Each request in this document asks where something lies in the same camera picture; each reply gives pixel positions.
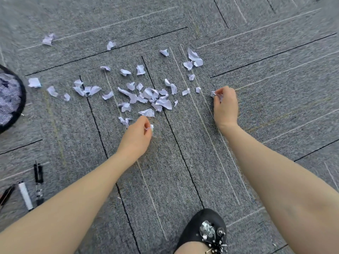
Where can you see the person's left hand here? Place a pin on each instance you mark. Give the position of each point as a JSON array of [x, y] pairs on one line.
[[133, 141]]

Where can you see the person's right hand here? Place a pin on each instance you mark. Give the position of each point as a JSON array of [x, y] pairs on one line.
[[226, 108]]

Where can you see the person's right thumb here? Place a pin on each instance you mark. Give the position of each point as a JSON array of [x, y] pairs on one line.
[[216, 103]]

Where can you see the person's left fingers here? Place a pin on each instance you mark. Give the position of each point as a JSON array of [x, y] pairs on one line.
[[145, 122]]

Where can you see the person's left forearm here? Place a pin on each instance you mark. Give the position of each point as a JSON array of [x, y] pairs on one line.
[[66, 208]]

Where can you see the person's right forearm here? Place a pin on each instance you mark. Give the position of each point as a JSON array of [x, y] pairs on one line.
[[278, 187]]

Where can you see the scattered pile of paper pieces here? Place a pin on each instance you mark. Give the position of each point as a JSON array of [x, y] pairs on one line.
[[148, 93]]

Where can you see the black jewelled shoe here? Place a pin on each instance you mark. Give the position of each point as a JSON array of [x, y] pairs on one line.
[[193, 227]]

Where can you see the black clip pen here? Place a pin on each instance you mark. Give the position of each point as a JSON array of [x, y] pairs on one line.
[[39, 182]]

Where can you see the black mesh wastebasket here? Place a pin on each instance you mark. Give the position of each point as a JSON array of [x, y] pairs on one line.
[[9, 99]]

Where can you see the white marker pen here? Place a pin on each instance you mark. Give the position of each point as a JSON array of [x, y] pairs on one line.
[[25, 196]]

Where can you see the dark slim pen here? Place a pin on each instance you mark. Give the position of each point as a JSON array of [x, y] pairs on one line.
[[6, 195]]

